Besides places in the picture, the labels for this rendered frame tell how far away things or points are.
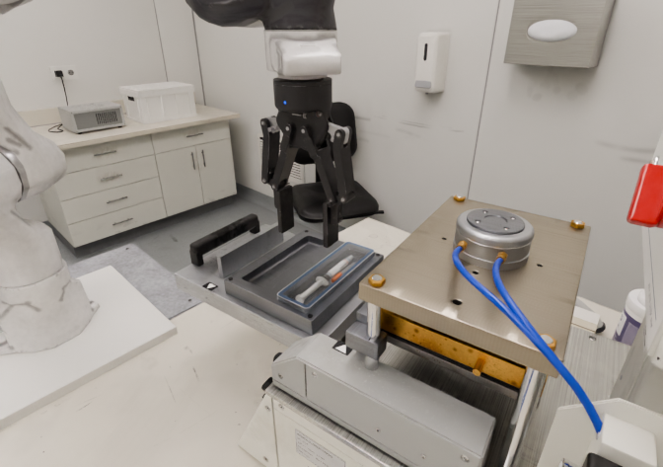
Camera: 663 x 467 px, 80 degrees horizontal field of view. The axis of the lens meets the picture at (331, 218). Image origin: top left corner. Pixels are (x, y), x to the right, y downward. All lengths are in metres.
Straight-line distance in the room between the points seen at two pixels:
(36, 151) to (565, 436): 0.85
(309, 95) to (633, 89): 1.49
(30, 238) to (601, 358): 0.93
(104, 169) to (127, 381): 2.08
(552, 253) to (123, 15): 3.23
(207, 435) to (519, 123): 1.67
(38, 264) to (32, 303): 0.08
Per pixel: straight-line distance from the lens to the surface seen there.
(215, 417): 0.76
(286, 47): 0.47
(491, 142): 2.01
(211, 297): 0.65
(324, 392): 0.48
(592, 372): 0.65
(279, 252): 0.67
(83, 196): 2.83
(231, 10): 0.51
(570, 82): 1.89
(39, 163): 0.88
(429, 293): 0.39
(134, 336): 0.93
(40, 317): 0.95
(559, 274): 0.47
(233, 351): 0.86
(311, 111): 0.51
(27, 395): 0.90
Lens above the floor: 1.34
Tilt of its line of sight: 26 degrees down
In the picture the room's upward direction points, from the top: straight up
